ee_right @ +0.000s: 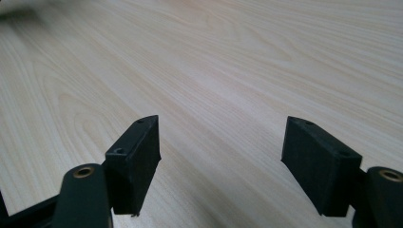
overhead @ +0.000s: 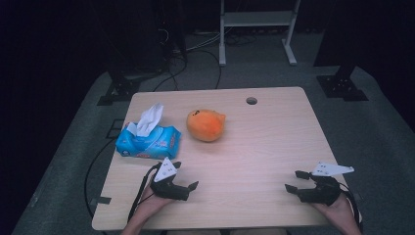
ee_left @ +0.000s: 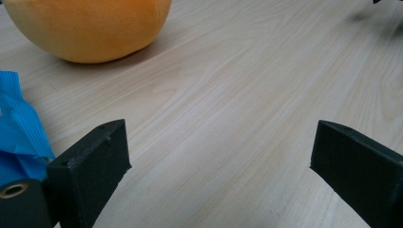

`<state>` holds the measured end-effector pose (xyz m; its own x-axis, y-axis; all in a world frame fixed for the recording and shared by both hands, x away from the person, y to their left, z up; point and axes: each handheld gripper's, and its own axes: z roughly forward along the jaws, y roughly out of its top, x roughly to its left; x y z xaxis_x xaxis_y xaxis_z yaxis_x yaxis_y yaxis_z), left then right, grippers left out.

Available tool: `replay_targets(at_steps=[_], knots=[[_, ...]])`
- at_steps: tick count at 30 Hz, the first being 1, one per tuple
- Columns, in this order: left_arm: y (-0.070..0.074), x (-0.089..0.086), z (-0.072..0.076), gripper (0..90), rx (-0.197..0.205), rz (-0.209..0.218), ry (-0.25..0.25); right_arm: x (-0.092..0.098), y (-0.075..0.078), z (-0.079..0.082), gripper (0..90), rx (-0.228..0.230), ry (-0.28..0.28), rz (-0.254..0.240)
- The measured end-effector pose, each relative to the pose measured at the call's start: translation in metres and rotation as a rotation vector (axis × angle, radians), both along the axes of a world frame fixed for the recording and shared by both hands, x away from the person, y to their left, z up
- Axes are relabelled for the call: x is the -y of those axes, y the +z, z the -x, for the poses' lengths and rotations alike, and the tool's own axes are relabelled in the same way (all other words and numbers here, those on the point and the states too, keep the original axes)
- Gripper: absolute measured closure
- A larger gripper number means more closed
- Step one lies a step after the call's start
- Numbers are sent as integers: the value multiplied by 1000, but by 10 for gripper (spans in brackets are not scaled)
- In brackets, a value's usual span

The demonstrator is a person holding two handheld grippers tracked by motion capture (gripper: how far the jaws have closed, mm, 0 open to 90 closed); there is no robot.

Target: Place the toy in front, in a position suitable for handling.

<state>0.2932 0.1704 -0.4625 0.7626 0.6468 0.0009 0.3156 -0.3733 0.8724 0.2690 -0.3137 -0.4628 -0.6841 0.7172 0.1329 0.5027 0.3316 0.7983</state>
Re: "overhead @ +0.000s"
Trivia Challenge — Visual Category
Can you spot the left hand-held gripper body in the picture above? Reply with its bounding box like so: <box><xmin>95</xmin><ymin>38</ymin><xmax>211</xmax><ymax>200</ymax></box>
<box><xmin>150</xmin><ymin>157</ymin><xmax>191</xmax><ymax>202</ymax></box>

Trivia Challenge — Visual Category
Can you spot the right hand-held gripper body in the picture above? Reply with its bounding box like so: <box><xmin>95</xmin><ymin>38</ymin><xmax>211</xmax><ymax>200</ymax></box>
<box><xmin>297</xmin><ymin>161</ymin><xmax>355</xmax><ymax>207</ymax></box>

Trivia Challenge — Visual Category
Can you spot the blue wet wipe pack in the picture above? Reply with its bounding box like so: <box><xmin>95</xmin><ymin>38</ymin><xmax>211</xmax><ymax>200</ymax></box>
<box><xmin>115</xmin><ymin>121</ymin><xmax>182</xmax><ymax>161</ymax></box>

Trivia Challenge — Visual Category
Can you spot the orange plush toy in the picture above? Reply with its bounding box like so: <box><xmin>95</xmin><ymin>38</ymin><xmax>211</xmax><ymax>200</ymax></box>
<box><xmin>186</xmin><ymin>109</ymin><xmax>227</xmax><ymax>143</ymax></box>

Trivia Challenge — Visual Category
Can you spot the white wet wipe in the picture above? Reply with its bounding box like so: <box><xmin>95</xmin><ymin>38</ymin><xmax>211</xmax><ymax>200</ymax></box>
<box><xmin>135</xmin><ymin>102</ymin><xmax>165</xmax><ymax>138</ymax></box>

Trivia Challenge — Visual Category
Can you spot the person's right hand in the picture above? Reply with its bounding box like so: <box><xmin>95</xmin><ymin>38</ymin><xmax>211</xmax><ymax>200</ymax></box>
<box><xmin>310</xmin><ymin>195</ymin><xmax>357</xmax><ymax>227</ymax></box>

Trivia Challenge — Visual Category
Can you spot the person's left hand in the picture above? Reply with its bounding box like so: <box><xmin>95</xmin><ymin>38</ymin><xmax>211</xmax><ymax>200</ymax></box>
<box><xmin>136</xmin><ymin>185</ymin><xmax>174</xmax><ymax>218</ymax></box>

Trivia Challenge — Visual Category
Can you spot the black stand base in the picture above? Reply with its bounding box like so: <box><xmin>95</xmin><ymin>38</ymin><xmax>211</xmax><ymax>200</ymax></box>
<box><xmin>96</xmin><ymin>65</ymin><xmax>171</xmax><ymax>107</ymax></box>
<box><xmin>314</xmin><ymin>63</ymin><xmax>370</xmax><ymax>103</ymax></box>

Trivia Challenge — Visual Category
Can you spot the right hand-held gripper cable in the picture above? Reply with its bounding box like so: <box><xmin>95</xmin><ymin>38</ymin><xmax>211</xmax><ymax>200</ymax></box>
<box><xmin>338</xmin><ymin>181</ymin><xmax>364</xmax><ymax>234</ymax></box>

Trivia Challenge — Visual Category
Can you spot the long black floor cable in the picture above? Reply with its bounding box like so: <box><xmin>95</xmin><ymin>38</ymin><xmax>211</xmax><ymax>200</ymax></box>
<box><xmin>83</xmin><ymin>138</ymin><xmax>119</xmax><ymax>219</ymax></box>

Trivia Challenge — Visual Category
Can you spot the grey cable bundle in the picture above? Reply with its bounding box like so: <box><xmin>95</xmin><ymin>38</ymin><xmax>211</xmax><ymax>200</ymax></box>
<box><xmin>187</xmin><ymin>30</ymin><xmax>227</xmax><ymax>53</ymax></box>

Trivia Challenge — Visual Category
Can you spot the white metal stand frame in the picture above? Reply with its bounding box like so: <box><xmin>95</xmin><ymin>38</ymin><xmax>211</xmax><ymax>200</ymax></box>
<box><xmin>218</xmin><ymin>0</ymin><xmax>302</xmax><ymax>68</ymax></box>

